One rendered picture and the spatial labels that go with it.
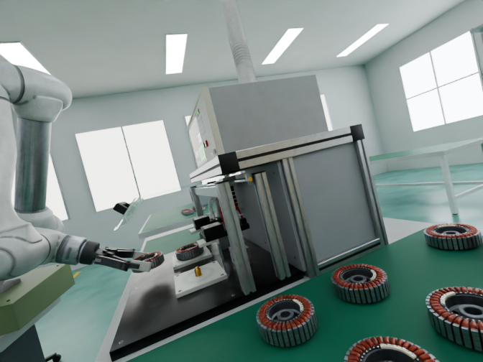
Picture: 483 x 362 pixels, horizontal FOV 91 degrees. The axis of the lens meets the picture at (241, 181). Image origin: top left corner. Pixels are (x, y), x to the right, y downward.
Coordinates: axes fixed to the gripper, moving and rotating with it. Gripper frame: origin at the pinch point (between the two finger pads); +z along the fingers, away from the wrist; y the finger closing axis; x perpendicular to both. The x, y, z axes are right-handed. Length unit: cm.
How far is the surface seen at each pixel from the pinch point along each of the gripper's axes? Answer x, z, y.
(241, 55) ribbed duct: 158, 32, -104
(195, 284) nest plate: 2.1, 14.5, 22.8
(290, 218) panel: 27, 31, 37
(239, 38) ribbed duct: 175, 27, -107
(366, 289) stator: 17, 40, 55
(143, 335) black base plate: -5.5, 3.2, 35.3
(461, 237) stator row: 32, 68, 55
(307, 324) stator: 9, 28, 56
